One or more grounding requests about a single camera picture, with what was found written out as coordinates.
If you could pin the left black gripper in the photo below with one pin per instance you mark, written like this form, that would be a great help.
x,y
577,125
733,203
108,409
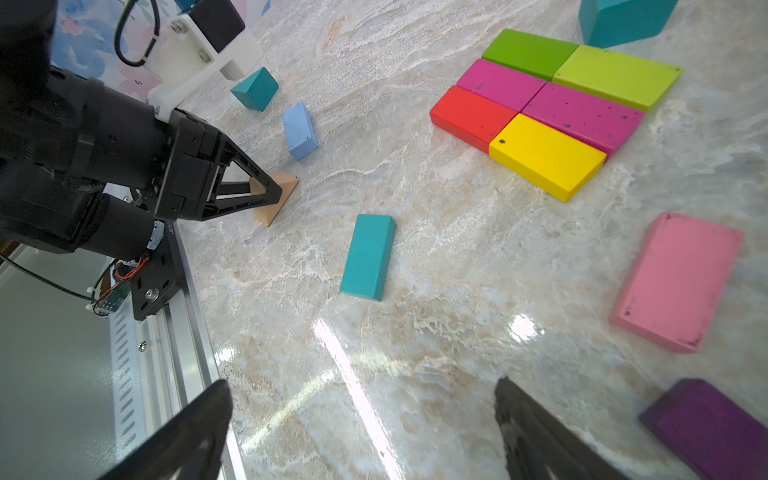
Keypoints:
x,y
101,135

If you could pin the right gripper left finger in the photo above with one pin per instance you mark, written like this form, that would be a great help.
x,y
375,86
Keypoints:
x,y
189,446

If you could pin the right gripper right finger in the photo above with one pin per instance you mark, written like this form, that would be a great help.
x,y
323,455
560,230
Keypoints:
x,y
538,446

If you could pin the red block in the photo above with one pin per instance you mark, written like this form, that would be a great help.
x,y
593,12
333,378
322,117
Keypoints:
x,y
470,117

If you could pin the yellow block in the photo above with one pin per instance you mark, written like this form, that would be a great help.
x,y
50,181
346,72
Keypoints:
x,y
553,161

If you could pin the magenta block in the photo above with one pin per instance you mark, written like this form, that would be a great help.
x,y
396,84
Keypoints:
x,y
599,123
505,86

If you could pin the lime green block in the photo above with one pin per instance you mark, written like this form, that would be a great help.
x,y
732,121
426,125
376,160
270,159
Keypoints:
x,y
628,80

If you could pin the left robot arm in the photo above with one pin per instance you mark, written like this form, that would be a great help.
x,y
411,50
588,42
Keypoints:
x,y
39,207

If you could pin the light blue block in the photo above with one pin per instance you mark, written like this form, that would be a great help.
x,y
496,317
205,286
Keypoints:
x,y
300,135

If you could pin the teal rectangular block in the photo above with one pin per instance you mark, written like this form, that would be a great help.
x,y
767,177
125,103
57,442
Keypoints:
x,y
368,258

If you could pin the purple block upper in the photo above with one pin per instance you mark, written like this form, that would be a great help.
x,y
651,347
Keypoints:
x,y
707,430

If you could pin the light pink upright block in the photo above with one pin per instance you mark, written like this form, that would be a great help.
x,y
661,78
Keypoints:
x,y
676,282

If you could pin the teal triangle block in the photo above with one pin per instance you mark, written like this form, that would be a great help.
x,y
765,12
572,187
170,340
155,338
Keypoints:
x,y
609,23

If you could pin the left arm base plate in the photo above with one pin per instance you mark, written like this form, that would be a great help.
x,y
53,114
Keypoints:
x,y
160,277

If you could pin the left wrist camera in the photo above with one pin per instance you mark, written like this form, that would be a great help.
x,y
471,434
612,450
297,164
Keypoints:
x,y
210,37

